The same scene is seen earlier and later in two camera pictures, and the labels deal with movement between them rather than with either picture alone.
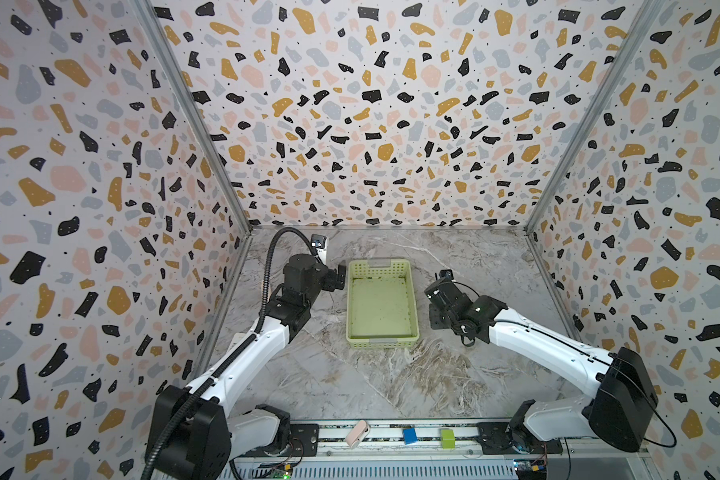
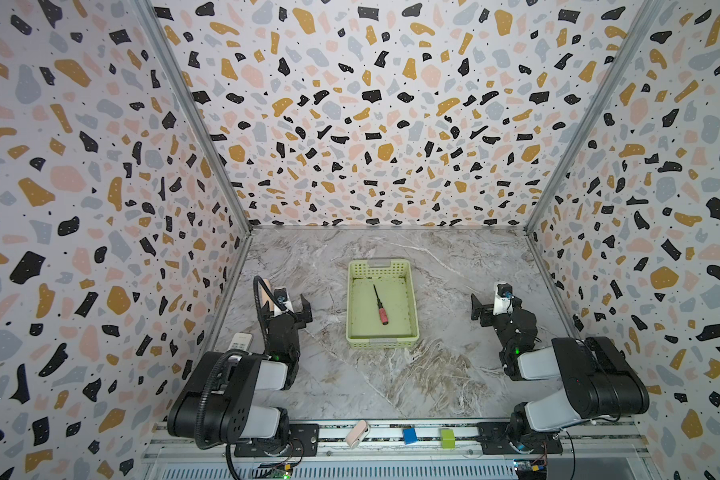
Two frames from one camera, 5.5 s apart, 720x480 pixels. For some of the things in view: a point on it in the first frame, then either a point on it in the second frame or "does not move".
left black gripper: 339,277 to 301,317
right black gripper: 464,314 to 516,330
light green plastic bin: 381,308 does not move
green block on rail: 448,439 does not move
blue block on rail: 410,436 does not move
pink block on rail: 358,434 does not move
